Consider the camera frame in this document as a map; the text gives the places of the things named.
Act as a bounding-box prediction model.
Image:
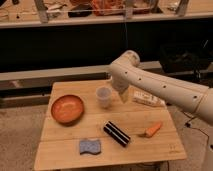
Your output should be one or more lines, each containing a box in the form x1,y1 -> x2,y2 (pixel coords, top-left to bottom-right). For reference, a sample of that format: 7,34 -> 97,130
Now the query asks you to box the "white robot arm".
108,50 -> 213,171

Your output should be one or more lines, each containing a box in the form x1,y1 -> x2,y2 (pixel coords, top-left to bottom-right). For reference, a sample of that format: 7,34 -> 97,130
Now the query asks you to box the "white tube package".
133,91 -> 165,107

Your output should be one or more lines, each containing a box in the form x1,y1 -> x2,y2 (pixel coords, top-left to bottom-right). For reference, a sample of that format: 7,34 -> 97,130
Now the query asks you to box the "black striped rectangular box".
103,121 -> 131,147

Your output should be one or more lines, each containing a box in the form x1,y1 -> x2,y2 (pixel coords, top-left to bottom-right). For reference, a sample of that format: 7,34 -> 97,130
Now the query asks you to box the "orange carrot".
139,122 -> 162,138

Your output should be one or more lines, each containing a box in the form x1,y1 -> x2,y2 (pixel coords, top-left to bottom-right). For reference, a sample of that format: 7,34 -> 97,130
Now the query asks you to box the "wooden folding table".
34,80 -> 186,171

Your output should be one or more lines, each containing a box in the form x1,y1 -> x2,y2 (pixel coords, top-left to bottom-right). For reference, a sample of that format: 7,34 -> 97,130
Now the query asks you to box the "orange bowl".
51,95 -> 84,124

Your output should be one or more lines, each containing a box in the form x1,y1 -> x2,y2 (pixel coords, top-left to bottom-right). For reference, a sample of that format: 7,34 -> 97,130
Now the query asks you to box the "blue sponge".
79,139 -> 101,155

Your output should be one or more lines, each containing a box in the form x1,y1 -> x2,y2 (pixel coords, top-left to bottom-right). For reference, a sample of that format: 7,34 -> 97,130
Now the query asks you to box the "long workbench shelf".
0,0 -> 213,29

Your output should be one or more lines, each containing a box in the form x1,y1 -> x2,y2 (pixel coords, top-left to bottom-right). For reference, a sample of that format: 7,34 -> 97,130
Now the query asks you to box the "black cable on floor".
181,111 -> 213,168

